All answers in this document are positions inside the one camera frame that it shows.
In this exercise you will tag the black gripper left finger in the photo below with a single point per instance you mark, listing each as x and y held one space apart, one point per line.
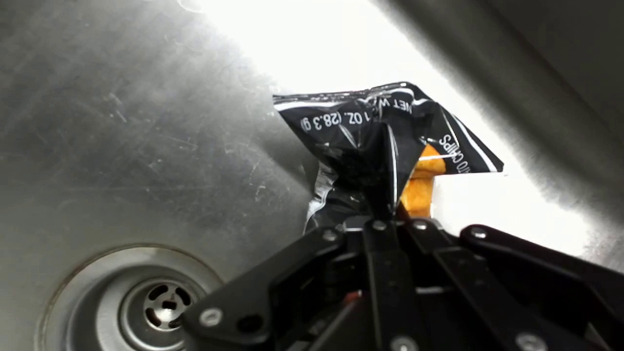
313 285

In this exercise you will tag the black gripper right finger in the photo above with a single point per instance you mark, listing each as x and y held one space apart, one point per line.
494 293

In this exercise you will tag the black Lays chips packet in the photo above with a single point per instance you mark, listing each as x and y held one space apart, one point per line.
377 143

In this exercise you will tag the stainless steel double sink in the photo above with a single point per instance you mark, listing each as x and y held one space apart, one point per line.
129 163

